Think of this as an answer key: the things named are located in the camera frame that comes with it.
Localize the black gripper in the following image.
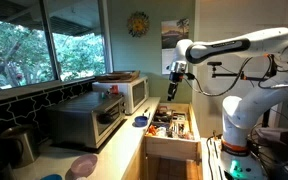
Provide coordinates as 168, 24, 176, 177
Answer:
167, 72, 184, 101

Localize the purple bowl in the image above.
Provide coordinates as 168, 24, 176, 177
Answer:
71, 154, 98, 177

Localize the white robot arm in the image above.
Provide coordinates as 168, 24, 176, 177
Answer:
168, 27, 288, 180

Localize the white microwave oven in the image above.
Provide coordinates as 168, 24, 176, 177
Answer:
93, 76, 149, 115

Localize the blue mug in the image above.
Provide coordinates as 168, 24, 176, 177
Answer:
134, 116, 148, 127

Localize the open wooden drawer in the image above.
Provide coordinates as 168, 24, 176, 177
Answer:
145, 103, 200, 160

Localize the wooden tray on microwave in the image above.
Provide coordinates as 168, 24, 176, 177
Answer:
95, 70, 140, 82

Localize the red item on toaster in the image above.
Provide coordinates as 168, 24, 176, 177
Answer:
110, 85, 119, 94

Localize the silver toaster oven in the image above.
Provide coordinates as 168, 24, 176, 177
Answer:
46, 91, 124, 149

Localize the blue plate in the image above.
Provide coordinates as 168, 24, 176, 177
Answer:
40, 174, 62, 180

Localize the metal kettle pot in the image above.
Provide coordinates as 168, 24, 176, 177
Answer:
0, 125, 39, 168

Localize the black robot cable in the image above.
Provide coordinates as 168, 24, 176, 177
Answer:
183, 56, 278, 98

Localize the wall calendar with landscape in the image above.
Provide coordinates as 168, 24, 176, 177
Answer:
161, 18, 189, 75

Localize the camera mount arm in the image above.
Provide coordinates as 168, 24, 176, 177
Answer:
207, 61, 261, 81

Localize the sun wall decoration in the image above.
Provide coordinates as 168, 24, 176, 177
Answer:
127, 11, 150, 38

